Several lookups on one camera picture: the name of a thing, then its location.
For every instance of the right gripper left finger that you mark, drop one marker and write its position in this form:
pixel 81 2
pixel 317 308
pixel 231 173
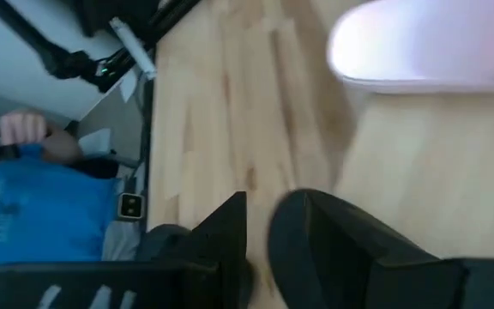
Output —
pixel 221 240

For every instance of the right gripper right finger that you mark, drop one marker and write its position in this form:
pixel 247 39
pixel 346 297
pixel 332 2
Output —
pixel 358 266

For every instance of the pink rubber slide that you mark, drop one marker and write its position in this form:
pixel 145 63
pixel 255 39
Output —
pixel 423 43

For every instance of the white box with two holes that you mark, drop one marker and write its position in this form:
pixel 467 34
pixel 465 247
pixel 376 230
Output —
pixel 131 206

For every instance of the person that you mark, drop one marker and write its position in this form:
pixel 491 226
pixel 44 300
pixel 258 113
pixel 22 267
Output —
pixel 37 210

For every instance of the white marker pen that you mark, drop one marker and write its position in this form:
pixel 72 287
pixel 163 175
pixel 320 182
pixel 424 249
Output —
pixel 135 47

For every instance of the person's hand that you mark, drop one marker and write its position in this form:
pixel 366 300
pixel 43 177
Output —
pixel 22 126

